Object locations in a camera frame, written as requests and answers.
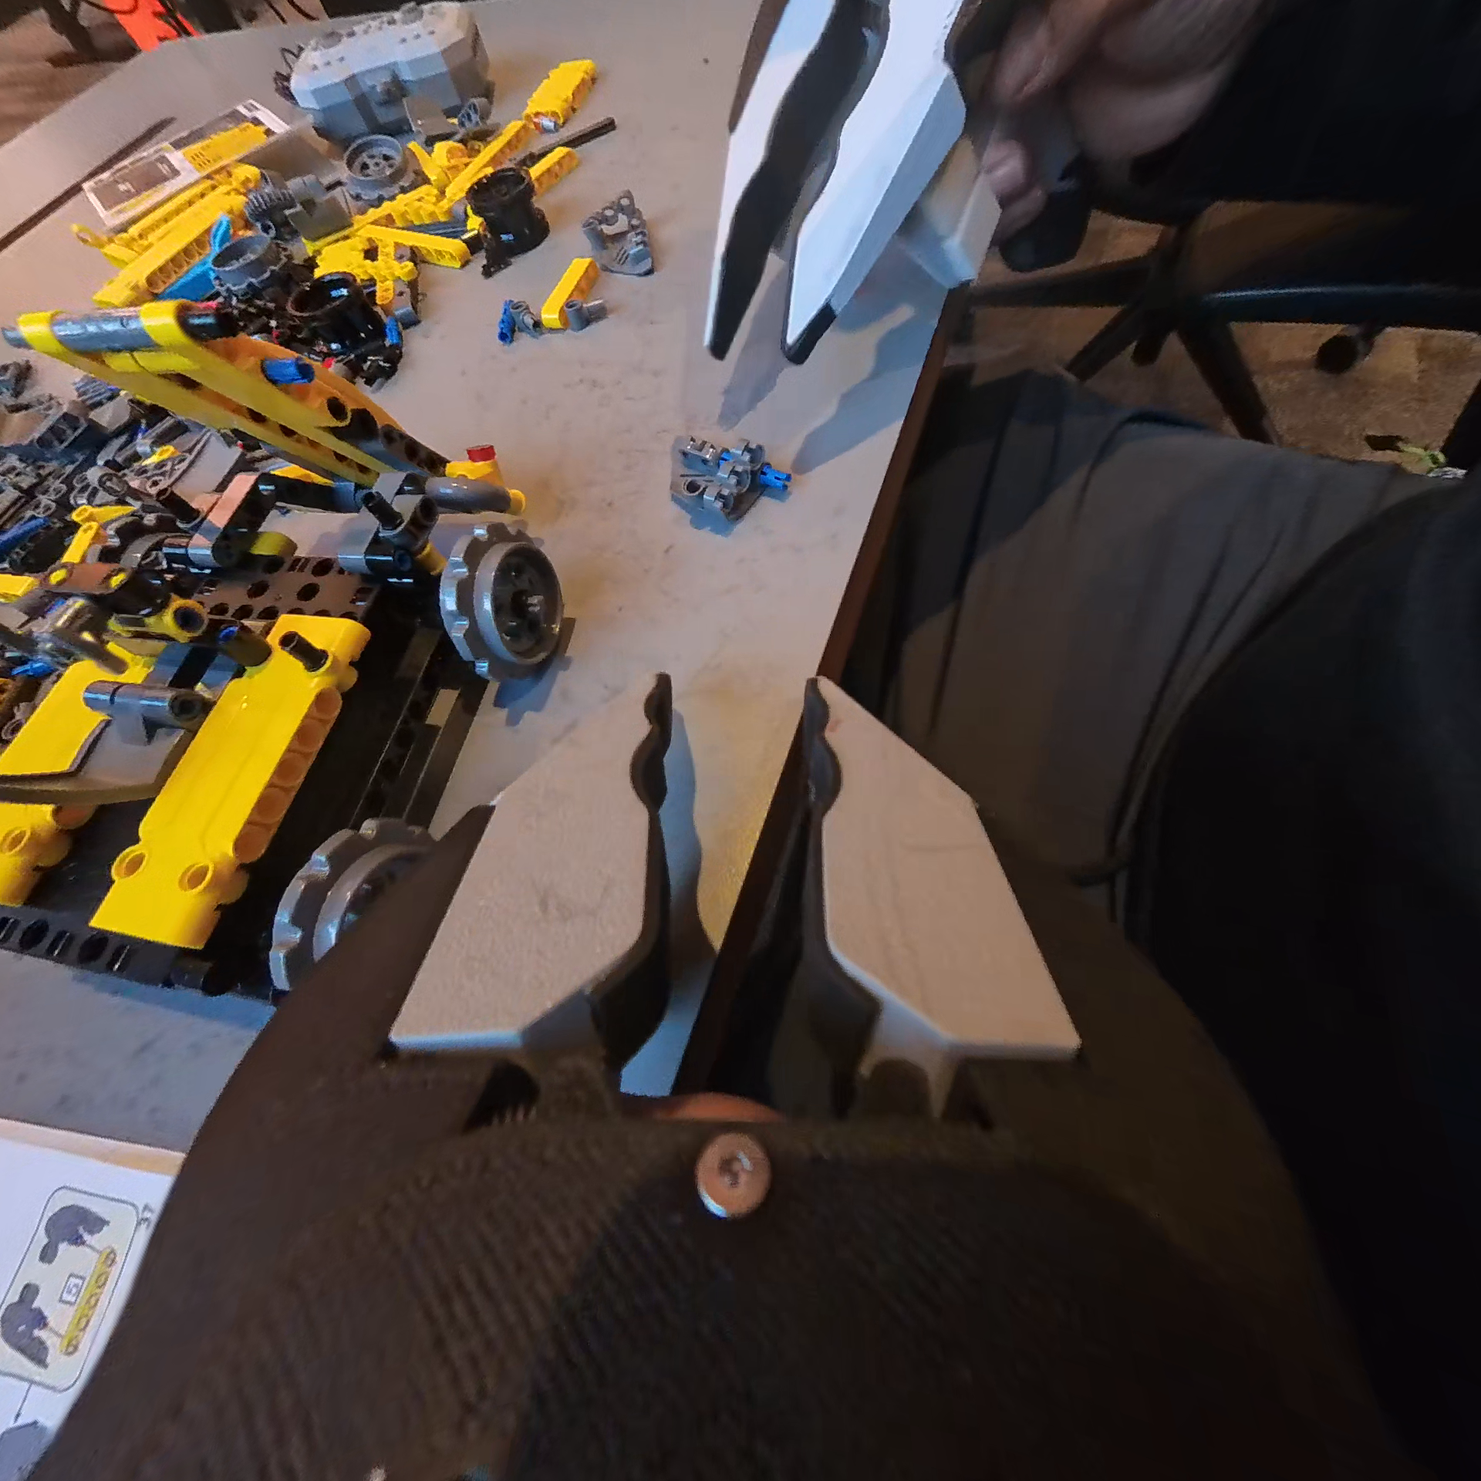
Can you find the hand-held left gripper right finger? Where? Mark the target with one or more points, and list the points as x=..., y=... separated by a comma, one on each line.
x=949, y=915

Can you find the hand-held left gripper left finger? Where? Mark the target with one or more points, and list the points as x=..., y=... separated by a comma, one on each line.
x=521, y=915

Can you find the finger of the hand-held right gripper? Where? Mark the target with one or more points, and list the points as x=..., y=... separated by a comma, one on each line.
x=765, y=126
x=891, y=175

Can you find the grey panel with blue pins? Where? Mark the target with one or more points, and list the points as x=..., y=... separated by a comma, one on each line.
x=707, y=493

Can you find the grey desk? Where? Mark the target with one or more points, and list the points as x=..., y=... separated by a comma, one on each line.
x=649, y=603

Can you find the person's right hand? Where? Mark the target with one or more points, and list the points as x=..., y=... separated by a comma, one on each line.
x=1065, y=82

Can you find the grey panel with grey connectors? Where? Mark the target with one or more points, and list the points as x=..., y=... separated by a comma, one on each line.
x=621, y=238

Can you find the black toy axle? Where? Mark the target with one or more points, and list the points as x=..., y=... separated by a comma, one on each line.
x=567, y=141

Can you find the short yellow toy beam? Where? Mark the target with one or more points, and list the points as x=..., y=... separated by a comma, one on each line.
x=571, y=290

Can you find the grey toy connector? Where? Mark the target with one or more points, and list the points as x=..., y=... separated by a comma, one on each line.
x=531, y=321
x=587, y=310

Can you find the black toy wheel rim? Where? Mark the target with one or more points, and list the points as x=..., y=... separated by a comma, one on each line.
x=332, y=313
x=509, y=216

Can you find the yellow black toy vehicle model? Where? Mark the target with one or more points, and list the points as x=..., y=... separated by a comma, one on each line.
x=232, y=786

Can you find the person's trousers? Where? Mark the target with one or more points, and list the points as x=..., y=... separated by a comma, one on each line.
x=1042, y=603

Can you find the grey toy battery box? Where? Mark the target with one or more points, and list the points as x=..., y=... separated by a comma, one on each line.
x=381, y=68

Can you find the small grey toy wheel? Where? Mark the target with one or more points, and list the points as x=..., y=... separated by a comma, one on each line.
x=377, y=165

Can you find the grey toy motor block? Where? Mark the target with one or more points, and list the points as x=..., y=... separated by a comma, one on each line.
x=314, y=204

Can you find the small green object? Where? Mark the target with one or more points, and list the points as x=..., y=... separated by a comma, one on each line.
x=1407, y=454

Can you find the light blue toy piece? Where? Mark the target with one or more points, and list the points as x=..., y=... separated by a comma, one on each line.
x=216, y=261

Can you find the white instruction booklet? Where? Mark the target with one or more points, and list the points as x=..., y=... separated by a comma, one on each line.
x=46, y=1272

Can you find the orange object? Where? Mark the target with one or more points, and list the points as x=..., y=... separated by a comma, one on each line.
x=157, y=13

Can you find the pile of yellow toy beams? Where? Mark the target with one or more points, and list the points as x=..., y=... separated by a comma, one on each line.
x=149, y=256

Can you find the pile of small toy connectors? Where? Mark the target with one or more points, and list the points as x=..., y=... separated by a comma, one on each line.
x=46, y=462

